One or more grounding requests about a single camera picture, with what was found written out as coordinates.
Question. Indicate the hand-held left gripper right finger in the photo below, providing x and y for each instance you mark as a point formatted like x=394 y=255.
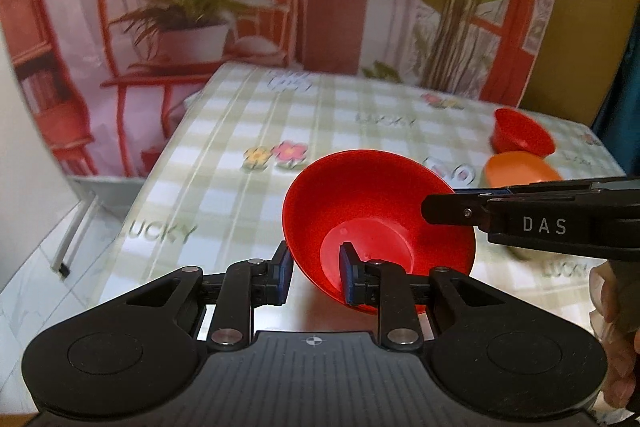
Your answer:
x=348 y=274

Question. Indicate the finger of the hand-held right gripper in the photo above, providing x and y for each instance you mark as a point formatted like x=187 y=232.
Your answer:
x=452 y=209

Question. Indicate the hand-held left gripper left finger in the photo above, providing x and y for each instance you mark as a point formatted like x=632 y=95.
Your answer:
x=282 y=277

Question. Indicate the red bowl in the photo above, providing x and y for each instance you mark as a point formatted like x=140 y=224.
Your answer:
x=522 y=134
x=380 y=187

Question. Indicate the orange bowl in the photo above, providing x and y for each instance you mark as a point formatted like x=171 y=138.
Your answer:
x=520 y=169

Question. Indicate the person's right hand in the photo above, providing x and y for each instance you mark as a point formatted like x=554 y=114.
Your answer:
x=622 y=367

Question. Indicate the teal curtain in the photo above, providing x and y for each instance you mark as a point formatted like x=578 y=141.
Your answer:
x=622 y=117

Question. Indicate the checked printed tablecloth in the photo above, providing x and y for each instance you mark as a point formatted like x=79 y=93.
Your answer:
x=225 y=187

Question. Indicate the wooden panel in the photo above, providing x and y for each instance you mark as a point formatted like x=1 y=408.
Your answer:
x=590 y=7

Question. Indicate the white stand leg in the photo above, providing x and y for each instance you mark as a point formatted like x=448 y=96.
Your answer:
x=75 y=232

